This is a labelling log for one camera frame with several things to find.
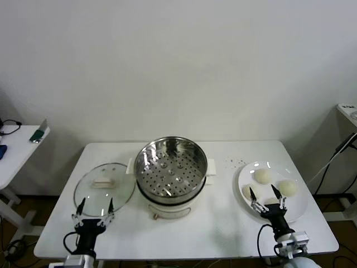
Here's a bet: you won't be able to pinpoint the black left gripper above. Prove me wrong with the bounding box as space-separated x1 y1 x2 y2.
72 197 116 254

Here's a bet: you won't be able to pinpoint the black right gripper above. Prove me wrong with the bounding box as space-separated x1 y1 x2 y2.
249 184 291 238

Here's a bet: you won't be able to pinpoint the round glass lid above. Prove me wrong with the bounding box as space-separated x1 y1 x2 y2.
73 162 137 218

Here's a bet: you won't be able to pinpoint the stainless steel steamer basket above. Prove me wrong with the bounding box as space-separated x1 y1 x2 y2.
126 136 218 198

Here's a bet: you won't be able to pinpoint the white round plate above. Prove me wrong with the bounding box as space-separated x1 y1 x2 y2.
238 161 309 223

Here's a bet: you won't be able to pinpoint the scattered brown crumbs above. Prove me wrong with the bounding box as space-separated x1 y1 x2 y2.
224 157 246 170

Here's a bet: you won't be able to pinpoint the white electric cooker base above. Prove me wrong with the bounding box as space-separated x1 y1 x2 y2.
136 174 215 221

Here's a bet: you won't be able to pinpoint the green flat device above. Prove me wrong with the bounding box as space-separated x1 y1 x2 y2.
29 119 47 143

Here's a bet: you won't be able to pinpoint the white side table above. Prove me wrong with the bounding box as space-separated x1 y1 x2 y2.
0 125 51 243

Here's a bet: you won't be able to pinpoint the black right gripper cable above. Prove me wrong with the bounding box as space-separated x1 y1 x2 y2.
258 224 279 266

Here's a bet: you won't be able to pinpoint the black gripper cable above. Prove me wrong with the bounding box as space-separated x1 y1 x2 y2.
258 224 279 266
63 231 81 256

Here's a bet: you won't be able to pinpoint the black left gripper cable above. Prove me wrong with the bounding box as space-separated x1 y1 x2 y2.
63 231 81 256

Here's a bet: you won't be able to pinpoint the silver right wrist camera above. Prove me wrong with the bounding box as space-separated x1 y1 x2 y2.
294 231 311 251

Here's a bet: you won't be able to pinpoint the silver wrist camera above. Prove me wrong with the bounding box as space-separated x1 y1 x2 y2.
64 254 86 268
294 231 311 251

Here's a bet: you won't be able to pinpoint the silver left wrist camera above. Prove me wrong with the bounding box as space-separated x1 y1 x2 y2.
64 254 86 268

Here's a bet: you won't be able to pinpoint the white cable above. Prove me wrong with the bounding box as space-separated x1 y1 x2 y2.
307 138 357 185

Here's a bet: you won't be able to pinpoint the black floor cable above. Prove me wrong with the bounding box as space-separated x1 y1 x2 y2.
0 214 30 265

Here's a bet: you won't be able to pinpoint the thin black cable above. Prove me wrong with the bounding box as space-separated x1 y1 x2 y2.
0 119 22 137

